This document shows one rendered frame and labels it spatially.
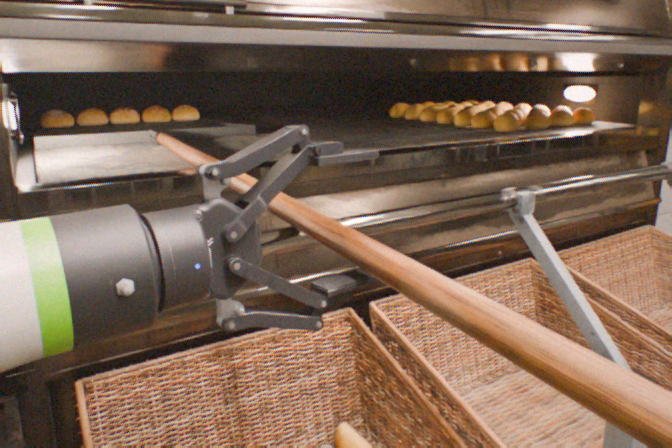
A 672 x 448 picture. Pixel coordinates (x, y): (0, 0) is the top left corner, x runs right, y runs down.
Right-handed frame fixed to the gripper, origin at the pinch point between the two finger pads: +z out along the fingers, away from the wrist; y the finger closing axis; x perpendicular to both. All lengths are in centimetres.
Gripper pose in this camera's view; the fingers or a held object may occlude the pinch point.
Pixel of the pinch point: (359, 217)
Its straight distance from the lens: 49.9
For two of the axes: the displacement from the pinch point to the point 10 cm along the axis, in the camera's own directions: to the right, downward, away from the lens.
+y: 0.7, 9.8, 1.6
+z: 8.1, -1.5, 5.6
